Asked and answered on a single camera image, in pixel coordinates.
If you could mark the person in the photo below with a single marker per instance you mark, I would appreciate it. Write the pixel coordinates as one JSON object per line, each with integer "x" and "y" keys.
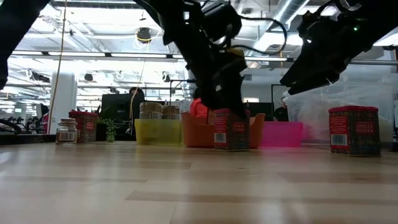
{"x": 199, "y": 109}
{"x": 137, "y": 93}
{"x": 281, "y": 114}

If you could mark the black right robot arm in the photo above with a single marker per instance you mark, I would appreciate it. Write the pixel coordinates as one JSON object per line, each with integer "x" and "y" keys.
{"x": 392, "y": 9}

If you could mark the orange plastic tray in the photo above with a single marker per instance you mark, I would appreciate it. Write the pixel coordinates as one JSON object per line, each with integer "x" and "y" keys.
{"x": 197, "y": 133}

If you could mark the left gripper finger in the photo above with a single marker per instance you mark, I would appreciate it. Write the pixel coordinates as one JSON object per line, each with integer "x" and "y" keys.
{"x": 210, "y": 93}
{"x": 234, "y": 96}

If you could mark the small potted green plant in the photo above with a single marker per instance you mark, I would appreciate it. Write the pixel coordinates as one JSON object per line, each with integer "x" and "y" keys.
{"x": 109, "y": 129}

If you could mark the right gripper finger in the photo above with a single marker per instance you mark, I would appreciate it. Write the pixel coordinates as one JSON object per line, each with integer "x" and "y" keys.
{"x": 303, "y": 65}
{"x": 323, "y": 74}

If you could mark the white column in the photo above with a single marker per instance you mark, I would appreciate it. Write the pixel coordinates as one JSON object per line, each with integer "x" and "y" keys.
{"x": 63, "y": 102}

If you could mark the small glass spice jar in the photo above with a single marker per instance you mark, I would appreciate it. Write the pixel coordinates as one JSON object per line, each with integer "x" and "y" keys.
{"x": 66, "y": 133}

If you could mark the black office monitor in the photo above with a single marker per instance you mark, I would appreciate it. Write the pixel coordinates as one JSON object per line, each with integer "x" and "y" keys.
{"x": 115, "y": 105}
{"x": 261, "y": 110}

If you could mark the clear plastic storage bin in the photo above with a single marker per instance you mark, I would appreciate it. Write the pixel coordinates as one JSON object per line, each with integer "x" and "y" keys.
{"x": 311, "y": 115}

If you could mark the black ceiling lamp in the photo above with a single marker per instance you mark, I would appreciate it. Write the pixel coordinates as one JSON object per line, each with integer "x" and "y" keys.
{"x": 144, "y": 35}

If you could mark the yellow plastic tray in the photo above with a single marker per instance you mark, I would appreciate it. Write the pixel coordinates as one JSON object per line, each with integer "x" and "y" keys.
{"x": 158, "y": 133}

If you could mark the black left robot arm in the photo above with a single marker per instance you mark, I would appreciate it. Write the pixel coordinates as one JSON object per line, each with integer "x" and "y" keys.
{"x": 12, "y": 31}

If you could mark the yellow tape tag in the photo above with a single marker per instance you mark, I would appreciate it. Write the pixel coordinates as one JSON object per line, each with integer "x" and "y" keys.
{"x": 235, "y": 55}

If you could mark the red lid spice tin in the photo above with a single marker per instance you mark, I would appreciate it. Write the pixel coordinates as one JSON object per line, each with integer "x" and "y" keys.
{"x": 354, "y": 137}
{"x": 231, "y": 133}
{"x": 88, "y": 126}

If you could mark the red plastic tray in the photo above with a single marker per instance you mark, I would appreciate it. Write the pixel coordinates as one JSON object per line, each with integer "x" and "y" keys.
{"x": 281, "y": 135}

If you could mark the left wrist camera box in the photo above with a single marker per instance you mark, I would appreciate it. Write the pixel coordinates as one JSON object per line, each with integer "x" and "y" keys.
{"x": 222, "y": 20}

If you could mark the bamboo lid spice jar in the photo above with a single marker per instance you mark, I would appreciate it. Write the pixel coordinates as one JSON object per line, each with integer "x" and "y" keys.
{"x": 171, "y": 112}
{"x": 150, "y": 110}

